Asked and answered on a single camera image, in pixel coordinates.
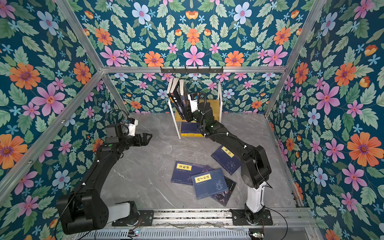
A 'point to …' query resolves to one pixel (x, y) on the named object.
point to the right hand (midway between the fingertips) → (186, 104)
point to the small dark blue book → (227, 159)
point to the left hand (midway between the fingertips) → (145, 130)
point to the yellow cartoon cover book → (192, 134)
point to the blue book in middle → (182, 172)
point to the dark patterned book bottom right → (223, 197)
